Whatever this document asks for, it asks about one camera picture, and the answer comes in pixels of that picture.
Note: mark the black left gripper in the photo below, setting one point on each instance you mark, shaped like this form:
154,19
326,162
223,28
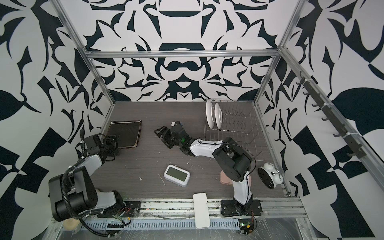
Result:
112,140

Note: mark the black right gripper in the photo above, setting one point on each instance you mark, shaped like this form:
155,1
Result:
166,137

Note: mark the black square plate gold rim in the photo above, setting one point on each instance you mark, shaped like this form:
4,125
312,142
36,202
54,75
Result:
126,132

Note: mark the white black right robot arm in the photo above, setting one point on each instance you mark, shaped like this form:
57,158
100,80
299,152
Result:
234,160

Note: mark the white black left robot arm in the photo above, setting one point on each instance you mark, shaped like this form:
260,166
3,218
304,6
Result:
74,196

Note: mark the white digital clock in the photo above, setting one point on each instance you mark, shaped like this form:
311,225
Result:
177,175

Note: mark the small white round plate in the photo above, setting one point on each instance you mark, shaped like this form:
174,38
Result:
210,114

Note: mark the pink flat case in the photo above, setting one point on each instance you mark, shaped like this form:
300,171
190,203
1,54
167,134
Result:
225,180

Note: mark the beige foam roll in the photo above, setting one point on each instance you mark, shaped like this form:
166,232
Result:
71,224

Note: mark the white rectangular box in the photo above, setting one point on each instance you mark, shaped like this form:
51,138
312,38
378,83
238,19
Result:
201,211

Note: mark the small circuit board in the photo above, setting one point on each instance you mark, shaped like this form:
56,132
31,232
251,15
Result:
247,226

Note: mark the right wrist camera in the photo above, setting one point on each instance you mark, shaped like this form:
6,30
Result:
176,123

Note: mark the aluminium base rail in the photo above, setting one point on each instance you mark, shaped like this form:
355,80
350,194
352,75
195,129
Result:
178,214

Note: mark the chrome wire dish rack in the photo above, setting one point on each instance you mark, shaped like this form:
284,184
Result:
240,122

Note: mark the black wall hook rail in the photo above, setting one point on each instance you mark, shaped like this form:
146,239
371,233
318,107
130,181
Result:
333,115

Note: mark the aluminium cage frame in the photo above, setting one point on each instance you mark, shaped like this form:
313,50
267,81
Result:
345,64

